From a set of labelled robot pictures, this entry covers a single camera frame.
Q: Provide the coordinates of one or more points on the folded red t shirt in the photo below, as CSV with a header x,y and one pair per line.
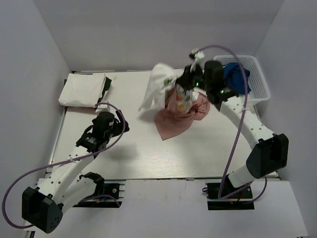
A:
x,y
77,107

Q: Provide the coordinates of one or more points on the folded green t shirt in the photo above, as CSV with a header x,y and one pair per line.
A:
x,y
106,87

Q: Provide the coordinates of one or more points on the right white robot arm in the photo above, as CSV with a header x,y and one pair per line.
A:
x,y
269,151

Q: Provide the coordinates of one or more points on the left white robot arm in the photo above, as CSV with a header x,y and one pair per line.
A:
x,y
45,205

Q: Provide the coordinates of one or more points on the white plastic basket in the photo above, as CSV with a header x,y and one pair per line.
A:
x,y
256,81

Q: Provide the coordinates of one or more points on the blue t shirt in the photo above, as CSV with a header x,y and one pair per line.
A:
x,y
234,77

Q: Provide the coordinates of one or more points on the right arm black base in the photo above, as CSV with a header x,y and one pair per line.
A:
x,y
230,198

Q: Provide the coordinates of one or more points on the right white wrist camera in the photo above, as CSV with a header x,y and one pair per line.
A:
x,y
197,56

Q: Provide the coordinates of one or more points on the white printed t shirt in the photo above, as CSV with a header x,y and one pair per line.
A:
x,y
163,80

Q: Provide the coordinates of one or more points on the folded white t shirt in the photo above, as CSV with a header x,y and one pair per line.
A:
x,y
82,90

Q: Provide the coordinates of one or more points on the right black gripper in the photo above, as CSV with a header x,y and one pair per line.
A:
x,y
184,81

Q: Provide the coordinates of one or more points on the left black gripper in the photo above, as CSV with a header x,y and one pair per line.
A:
x,y
119,127

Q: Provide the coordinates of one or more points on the pink t shirt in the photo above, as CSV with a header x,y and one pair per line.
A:
x,y
171,122

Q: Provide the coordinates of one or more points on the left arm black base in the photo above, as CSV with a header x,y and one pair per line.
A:
x,y
111,197

